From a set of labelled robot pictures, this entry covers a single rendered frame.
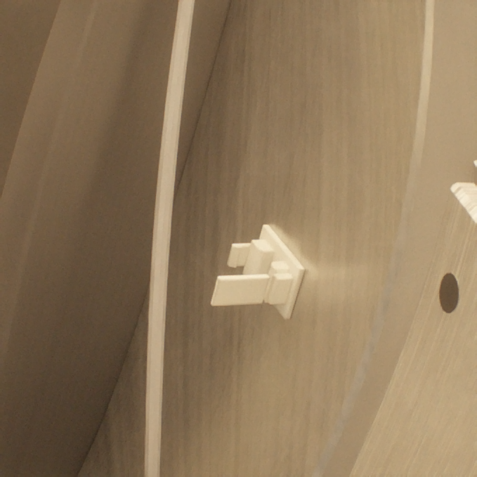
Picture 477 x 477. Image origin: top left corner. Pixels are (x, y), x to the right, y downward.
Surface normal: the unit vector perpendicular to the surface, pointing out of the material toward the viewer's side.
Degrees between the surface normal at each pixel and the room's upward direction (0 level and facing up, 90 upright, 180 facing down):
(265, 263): 115
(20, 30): 71
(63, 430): 130
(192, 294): 90
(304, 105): 90
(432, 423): 90
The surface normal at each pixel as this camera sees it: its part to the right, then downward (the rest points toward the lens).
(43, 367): 0.39, 0.66
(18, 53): 0.47, -0.25
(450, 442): -0.87, 0.03
